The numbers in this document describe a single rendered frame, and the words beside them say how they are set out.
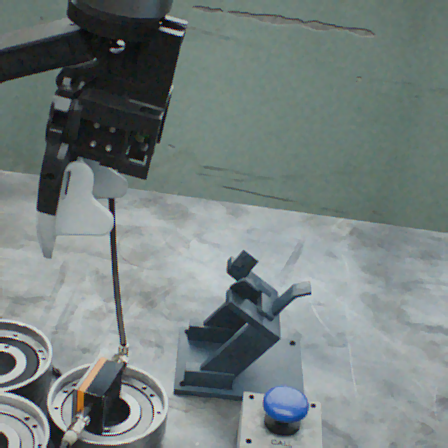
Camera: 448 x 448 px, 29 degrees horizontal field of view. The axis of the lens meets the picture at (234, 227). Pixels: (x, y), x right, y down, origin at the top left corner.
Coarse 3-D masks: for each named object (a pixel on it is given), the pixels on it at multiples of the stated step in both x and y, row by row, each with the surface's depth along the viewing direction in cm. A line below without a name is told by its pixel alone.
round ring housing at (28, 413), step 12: (0, 396) 74; (12, 396) 74; (0, 408) 74; (12, 408) 74; (24, 408) 74; (36, 408) 73; (24, 420) 73; (36, 420) 73; (0, 432) 72; (12, 432) 72; (36, 432) 72; (48, 432) 71; (0, 444) 73; (12, 444) 71; (36, 444) 71; (48, 444) 70
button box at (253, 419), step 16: (256, 400) 77; (240, 416) 78; (256, 416) 75; (320, 416) 76; (240, 432) 74; (256, 432) 73; (272, 432) 73; (288, 432) 73; (304, 432) 74; (320, 432) 74
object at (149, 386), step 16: (80, 368) 78; (128, 368) 79; (64, 384) 77; (128, 384) 79; (144, 384) 79; (160, 384) 78; (48, 400) 74; (64, 400) 76; (128, 400) 77; (160, 400) 77; (48, 416) 73; (112, 416) 79; (128, 416) 77; (160, 416) 75; (64, 432) 71; (112, 432) 73; (144, 432) 74; (160, 432) 74
